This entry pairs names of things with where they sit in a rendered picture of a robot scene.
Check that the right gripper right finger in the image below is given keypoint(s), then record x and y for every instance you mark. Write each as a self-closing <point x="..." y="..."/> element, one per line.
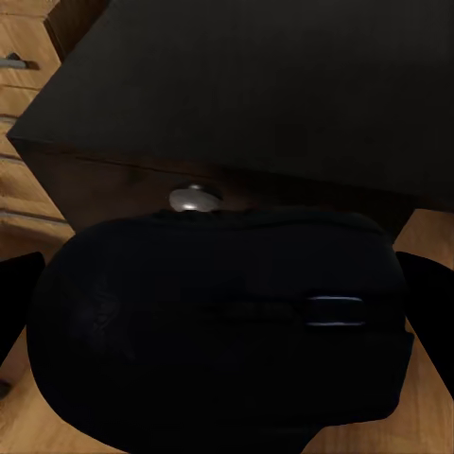
<point x="430" y="309"/>

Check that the cabinet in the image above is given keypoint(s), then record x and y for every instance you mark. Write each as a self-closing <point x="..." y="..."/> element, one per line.
<point x="88" y="192"/>
<point x="36" y="36"/>

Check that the desk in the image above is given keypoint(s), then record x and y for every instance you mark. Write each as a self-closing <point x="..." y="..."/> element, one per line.
<point x="349" y="98"/>

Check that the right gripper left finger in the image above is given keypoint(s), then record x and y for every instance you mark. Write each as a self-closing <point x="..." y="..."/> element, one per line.
<point x="18" y="278"/>

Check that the mouse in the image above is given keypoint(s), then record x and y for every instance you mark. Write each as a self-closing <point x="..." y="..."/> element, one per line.
<point x="222" y="332"/>

